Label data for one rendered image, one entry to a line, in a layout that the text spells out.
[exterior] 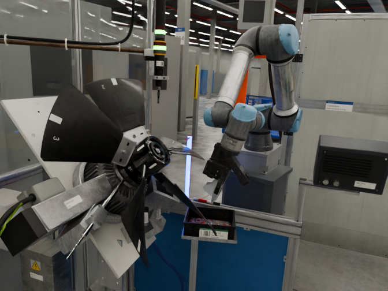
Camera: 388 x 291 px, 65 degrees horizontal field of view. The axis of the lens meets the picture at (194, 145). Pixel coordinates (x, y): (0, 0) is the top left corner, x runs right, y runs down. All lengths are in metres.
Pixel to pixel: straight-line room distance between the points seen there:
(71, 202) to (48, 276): 0.43
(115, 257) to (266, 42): 0.97
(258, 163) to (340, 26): 1.57
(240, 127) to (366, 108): 1.94
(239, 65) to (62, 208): 0.82
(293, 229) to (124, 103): 0.91
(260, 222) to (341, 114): 1.56
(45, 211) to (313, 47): 2.40
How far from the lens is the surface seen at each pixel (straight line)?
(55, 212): 0.88
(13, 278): 1.80
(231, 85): 1.20
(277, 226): 1.48
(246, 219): 1.49
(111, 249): 1.09
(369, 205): 3.03
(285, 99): 1.45
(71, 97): 0.91
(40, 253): 1.25
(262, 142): 1.59
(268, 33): 1.31
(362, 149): 1.33
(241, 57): 1.28
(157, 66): 1.09
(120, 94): 1.18
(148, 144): 1.00
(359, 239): 3.14
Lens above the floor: 1.48
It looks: 13 degrees down
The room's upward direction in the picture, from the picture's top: 3 degrees clockwise
